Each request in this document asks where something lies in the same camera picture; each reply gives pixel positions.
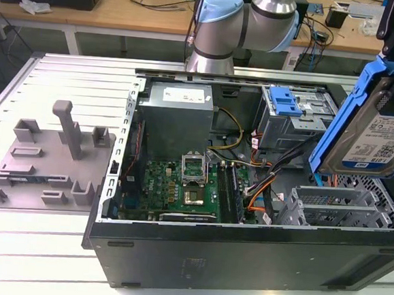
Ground hard disk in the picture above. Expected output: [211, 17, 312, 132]
[306, 49, 394, 181]

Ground metal disk bay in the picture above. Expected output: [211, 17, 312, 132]
[276, 183, 394, 235]

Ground clear plastic bag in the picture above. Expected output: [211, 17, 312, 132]
[358, 16, 382, 37]

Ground black open container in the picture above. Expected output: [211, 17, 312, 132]
[324, 5, 350, 30]

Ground black square box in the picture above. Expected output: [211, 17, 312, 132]
[293, 1, 310, 41]

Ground blue plastic latch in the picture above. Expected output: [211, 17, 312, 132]
[267, 87, 306, 118]

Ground metal drive cage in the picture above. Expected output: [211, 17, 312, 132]
[254, 83, 342, 160]

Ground RAM stick in slot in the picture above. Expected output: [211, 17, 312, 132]
[225, 163, 252, 224]

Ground metal socket cover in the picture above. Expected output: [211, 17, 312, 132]
[178, 149, 212, 187]

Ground grey power supply unit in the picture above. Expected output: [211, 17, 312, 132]
[133, 80, 220, 157]

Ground CPU socket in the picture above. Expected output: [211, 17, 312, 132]
[181, 183, 209, 208]

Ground black graphics card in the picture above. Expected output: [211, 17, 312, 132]
[159, 208, 220, 226]

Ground black PC case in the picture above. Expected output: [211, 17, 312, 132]
[78, 63, 394, 295]

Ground green motherboard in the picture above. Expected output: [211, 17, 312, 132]
[118, 153, 251, 229]

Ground black case fan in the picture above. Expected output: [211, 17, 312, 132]
[121, 117, 149, 187]

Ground wooden workbench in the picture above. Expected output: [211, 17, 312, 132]
[0, 0, 394, 80]

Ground white crumpled paper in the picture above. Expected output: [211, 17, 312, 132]
[18, 0, 54, 17]

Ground grey plastic parts rack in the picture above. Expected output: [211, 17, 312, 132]
[0, 95, 120, 219]

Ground RAM stick on rack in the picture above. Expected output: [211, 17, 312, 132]
[0, 172, 69, 186]

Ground black cable bundle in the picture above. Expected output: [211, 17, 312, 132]
[244, 127, 322, 229]

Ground yellow black wire bundle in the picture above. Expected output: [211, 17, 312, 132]
[207, 106, 247, 159]

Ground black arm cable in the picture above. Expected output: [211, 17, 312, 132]
[185, 0, 205, 50]

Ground orange wire bundle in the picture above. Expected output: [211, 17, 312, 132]
[245, 175, 274, 214]

